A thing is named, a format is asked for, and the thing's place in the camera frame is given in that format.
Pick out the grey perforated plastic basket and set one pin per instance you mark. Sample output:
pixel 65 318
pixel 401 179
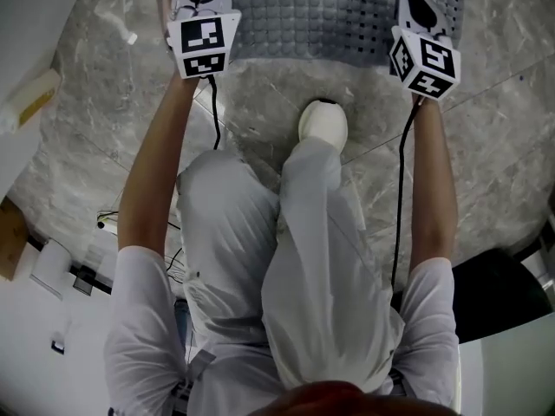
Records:
pixel 312 15

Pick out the person's white shirt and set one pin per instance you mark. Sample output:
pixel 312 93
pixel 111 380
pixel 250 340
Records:
pixel 139 327

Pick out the yellow cardboard box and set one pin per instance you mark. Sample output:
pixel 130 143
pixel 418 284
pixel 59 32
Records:
pixel 37 98

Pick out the brown cardboard box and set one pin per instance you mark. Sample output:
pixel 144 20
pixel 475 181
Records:
pixel 13 241

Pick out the person's light grey trousers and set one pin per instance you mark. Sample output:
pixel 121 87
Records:
pixel 230 241

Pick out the person's white shoe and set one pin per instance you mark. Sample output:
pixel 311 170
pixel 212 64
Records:
pixel 323 121

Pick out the person's right forearm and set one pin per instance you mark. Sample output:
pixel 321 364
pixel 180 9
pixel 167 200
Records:
pixel 433 189

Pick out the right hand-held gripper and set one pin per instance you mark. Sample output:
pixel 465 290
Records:
pixel 427 63

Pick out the person's left forearm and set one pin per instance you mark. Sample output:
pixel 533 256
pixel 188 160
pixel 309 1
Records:
pixel 152 176

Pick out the black mesh holder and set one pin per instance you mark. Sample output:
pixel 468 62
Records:
pixel 84 281

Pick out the white power strip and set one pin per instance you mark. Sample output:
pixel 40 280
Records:
pixel 107 224

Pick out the grey marble floor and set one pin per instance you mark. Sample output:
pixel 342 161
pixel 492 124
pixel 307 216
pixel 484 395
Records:
pixel 490 154

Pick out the black round seat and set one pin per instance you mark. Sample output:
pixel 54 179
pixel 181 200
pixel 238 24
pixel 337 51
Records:
pixel 490 293

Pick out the small black device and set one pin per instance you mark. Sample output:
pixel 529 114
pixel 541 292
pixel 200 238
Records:
pixel 58 347

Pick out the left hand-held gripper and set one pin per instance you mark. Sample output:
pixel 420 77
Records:
pixel 203 41

